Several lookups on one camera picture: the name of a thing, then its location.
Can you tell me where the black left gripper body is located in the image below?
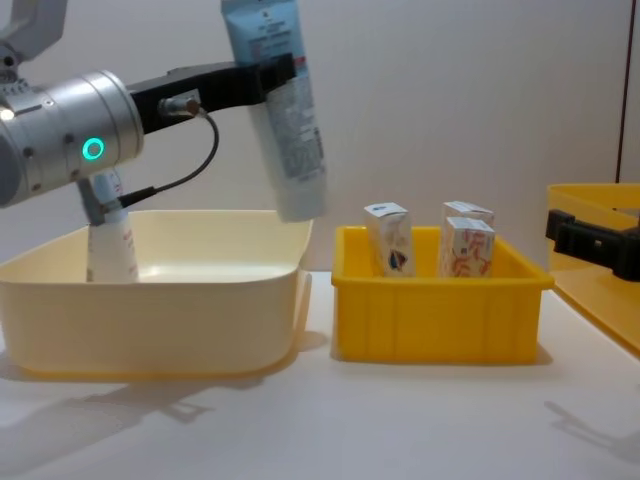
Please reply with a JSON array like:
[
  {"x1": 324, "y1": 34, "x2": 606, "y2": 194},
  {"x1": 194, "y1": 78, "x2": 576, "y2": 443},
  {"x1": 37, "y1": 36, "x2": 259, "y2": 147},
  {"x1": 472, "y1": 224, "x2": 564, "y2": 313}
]
[{"x1": 124, "y1": 61, "x2": 245, "y2": 136}]

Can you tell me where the blue and white tube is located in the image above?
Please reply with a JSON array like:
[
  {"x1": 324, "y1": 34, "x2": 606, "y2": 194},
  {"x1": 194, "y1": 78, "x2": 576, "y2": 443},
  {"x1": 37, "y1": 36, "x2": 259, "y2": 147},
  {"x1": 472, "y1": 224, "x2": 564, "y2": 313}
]
[{"x1": 221, "y1": 0, "x2": 329, "y2": 223}]

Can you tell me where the large yellow plastic bin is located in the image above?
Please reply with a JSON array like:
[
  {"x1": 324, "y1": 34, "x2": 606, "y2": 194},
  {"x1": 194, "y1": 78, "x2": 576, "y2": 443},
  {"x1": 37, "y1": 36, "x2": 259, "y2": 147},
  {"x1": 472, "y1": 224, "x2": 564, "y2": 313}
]
[{"x1": 545, "y1": 182, "x2": 640, "y2": 362}]

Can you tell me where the white carton with orange print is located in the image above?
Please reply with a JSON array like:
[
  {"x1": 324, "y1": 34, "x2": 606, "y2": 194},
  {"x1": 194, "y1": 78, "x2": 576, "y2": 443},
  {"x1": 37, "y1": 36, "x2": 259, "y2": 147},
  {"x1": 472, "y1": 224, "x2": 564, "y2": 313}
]
[
  {"x1": 439, "y1": 215, "x2": 497, "y2": 279},
  {"x1": 442, "y1": 200, "x2": 496, "y2": 227}
]

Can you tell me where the thin dark vertical pole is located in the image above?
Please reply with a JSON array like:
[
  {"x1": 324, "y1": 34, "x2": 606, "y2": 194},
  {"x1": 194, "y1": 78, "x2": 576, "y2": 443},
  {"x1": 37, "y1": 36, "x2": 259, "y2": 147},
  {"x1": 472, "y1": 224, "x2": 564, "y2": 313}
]
[{"x1": 615, "y1": 0, "x2": 633, "y2": 184}]

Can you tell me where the small yellow plastic bin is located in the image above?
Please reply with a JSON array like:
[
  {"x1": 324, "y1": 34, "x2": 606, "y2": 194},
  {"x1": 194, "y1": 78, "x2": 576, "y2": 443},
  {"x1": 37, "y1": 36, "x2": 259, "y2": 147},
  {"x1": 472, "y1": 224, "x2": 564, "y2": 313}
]
[{"x1": 330, "y1": 224, "x2": 556, "y2": 365}]

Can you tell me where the white tube with red print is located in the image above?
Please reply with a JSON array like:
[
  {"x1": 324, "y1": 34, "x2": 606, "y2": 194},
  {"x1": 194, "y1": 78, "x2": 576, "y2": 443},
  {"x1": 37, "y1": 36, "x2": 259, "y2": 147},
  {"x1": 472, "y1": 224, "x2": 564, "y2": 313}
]
[{"x1": 85, "y1": 167, "x2": 141, "y2": 284}]

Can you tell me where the white carton with blue print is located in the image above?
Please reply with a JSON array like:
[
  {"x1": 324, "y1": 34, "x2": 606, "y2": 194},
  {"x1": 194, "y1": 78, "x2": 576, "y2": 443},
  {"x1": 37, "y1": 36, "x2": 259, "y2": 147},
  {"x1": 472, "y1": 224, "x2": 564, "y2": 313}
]
[{"x1": 363, "y1": 201, "x2": 418, "y2": 278}]

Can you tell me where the cream plastic basin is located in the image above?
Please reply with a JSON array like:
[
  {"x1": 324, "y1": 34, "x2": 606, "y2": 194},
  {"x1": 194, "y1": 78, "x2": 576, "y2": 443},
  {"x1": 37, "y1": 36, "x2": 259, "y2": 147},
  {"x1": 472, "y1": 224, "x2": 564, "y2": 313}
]
[{"x1": 0, "y1": 208, "x2": 314, "y2": 379}]

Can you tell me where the thin dark gripper cable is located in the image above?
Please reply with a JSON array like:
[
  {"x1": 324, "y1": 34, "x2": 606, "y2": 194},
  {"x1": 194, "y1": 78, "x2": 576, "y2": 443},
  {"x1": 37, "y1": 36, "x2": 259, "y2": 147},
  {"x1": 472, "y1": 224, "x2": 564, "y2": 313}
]
[{"x1": 98, "y1": 97, "x2": 222, "y2": 213}]

